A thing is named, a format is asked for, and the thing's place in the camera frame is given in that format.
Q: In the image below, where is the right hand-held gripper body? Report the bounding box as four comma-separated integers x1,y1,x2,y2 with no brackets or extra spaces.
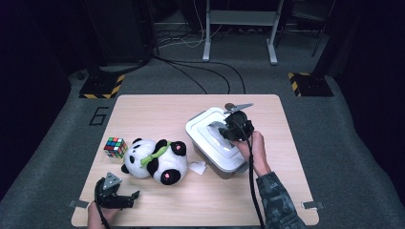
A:
223,102,255,143

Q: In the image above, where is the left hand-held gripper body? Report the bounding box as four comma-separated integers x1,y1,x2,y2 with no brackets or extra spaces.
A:
95,172,123,210

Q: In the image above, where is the grey storage box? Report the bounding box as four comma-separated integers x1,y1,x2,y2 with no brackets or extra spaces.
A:
190,139,256,180

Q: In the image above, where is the panda plush toy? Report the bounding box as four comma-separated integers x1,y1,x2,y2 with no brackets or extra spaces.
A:
120,137,208,186

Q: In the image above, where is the colourful puzzle cube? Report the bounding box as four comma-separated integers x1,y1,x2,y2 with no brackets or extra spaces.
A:
103,136,129,159

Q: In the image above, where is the person's left hand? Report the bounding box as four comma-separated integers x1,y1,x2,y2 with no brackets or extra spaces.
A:
87,200,121,229

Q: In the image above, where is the person's right hand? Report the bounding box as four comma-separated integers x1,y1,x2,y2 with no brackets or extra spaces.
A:
233,130,272,177

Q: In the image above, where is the grey metal table clip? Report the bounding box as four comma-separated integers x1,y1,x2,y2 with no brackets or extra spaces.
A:
69,199,90,210
301,200,326,211

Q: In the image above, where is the yellow black striped stand base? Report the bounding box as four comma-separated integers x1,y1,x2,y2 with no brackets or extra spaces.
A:
288,72,334,97
78,73,126,99

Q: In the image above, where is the dark cabinet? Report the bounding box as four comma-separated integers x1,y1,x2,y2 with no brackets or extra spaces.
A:
80,0,158,67

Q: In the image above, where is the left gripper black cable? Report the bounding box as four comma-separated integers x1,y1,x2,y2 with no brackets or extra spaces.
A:
94,179,113,229

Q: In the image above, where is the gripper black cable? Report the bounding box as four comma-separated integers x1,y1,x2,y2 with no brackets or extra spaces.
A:
230,118,266,229
94,179,113,229

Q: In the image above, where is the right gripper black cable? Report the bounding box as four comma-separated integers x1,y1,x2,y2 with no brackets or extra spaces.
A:
230,118,266,229

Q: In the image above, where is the black floor cable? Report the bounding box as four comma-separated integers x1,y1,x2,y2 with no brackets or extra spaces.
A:
152,55,208,95
165,58,246,95

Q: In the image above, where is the white floor cable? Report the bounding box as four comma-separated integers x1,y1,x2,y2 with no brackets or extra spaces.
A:
157,0,224,50

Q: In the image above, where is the white metal stand frame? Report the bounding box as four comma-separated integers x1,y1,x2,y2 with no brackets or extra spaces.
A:
202,0,285,66

